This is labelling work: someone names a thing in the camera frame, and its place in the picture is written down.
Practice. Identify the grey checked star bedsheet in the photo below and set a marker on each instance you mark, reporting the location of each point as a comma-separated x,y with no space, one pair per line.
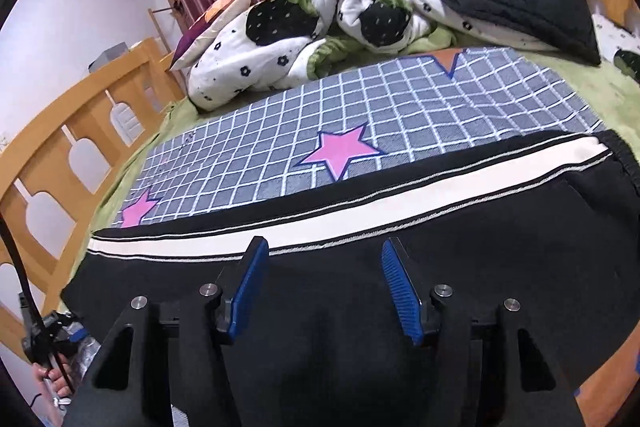
250,147

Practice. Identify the black pants with white stripe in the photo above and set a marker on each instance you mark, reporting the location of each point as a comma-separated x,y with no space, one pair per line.
325,287

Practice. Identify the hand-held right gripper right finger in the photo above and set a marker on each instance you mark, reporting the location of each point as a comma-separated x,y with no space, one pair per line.
402,294

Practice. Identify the person's left hand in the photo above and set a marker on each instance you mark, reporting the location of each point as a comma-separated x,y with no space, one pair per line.
55,382

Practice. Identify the purple orange pillow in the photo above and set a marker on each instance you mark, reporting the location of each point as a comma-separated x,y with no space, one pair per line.
210,22

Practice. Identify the black jacket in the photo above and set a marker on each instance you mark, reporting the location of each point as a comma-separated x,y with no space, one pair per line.
525,2

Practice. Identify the wooden bed frame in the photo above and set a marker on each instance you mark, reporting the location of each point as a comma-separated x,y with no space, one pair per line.
55,122

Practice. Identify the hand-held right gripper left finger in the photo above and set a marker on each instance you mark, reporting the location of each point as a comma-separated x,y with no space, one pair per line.
247,294

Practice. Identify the grey checked sheet with stars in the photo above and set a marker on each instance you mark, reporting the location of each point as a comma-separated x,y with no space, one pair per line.
600,97

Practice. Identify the grey box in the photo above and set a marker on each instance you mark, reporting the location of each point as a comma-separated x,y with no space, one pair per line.
107,57

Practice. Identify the wooden rack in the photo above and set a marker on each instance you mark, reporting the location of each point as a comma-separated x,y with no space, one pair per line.
157,24

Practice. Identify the white floral quilt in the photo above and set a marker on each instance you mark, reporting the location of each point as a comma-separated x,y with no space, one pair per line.
235,57

